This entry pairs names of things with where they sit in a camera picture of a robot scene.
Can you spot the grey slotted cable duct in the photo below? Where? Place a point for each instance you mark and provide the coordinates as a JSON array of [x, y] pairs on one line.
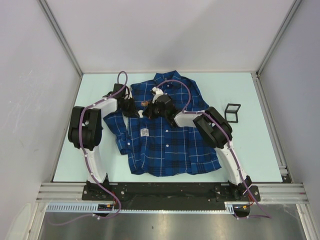
[[107, 208]]

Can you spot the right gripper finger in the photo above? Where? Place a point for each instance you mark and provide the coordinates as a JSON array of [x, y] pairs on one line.
[[153, 105], [148, 113]]

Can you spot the blue plaid button shirt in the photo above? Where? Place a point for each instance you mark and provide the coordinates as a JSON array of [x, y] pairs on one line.
[[155, 147]]

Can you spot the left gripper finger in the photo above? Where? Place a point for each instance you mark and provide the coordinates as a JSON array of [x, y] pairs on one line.
[[128, 112], [134, 112]]

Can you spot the black square frame stand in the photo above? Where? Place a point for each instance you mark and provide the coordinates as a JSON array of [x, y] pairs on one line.
[[231, 112]]

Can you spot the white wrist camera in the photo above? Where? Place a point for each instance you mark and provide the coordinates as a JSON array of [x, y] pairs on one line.
[[128, 93], [157, 92]]

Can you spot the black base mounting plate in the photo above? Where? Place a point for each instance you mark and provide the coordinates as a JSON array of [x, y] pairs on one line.
[[222, 192]]

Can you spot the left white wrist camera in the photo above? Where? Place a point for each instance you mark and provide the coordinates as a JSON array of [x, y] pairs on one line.
[[128, 93]]

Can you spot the portrait round brooch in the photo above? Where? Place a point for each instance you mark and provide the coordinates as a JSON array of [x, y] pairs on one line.
[[144, 103]]

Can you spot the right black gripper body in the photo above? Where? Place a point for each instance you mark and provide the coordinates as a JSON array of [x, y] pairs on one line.
[[159, 113]]

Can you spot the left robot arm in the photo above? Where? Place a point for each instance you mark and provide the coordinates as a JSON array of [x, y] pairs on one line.
[[85, 127]]

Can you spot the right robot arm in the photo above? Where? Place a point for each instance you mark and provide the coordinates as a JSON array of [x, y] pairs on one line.
[[214, 130]]

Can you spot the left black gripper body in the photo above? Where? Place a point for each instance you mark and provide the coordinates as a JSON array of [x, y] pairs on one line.
[[128, 102]]

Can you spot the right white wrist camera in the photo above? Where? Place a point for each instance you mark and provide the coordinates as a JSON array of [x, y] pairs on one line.
[[157, 92]]

